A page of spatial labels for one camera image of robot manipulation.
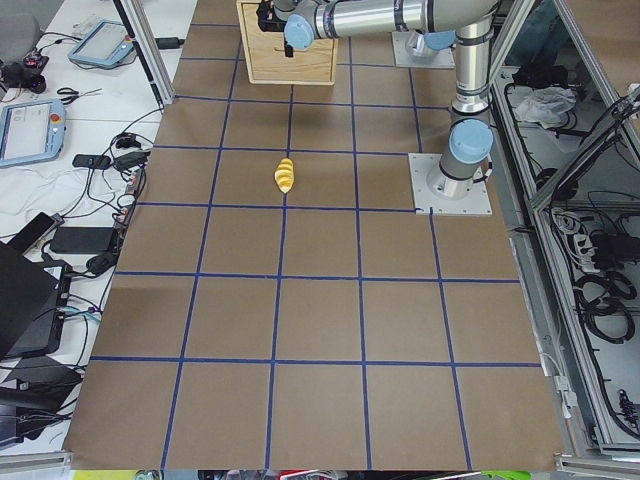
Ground black power brick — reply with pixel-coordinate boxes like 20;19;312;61
50;227;115;254

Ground wooden drawer cabinet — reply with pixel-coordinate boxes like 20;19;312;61
236;1;338;86

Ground scissors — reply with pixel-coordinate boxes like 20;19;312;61
56;87;102;105

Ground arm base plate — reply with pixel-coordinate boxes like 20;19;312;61
392;30;456;69
408;153;492;217

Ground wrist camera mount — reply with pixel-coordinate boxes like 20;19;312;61
256;0;286;33

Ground toy bread loaf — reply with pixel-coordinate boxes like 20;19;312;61
274;158;295;195

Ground lower teach pendant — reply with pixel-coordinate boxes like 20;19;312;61
1;99;66;168

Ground black laptop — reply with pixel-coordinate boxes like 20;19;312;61
1;244;70;360

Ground upper teach pendant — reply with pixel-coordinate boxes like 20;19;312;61
67;20;134;69

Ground teach pendant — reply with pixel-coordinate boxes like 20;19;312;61
67;20;134;69
1;99;66;168

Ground aluminium frame post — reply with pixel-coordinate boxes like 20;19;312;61
113;0;175;110

